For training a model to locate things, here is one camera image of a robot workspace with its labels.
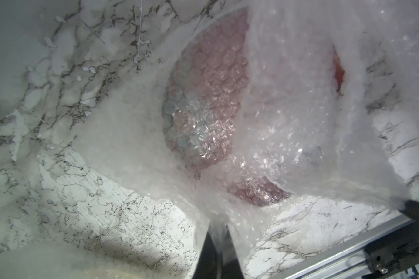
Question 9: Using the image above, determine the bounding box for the aluminium front rail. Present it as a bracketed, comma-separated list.
[275, 215, 419, 279]

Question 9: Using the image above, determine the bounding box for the bubble wrapped white plate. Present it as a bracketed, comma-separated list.
[0, 242, 171, 279]

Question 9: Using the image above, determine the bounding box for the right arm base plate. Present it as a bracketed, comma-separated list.
[362, 223, 419, 279]

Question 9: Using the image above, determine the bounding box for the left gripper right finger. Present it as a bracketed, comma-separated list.
[221, 231, 244, 279]

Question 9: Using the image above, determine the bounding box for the bubble dark red plate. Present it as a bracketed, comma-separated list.
[74, 1, 409, 253]

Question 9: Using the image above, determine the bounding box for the bubble wrap around orange plate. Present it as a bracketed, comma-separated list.
[345, 1, 419, 128]

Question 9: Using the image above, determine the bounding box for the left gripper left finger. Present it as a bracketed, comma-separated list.
[192, 232, 218, 279]

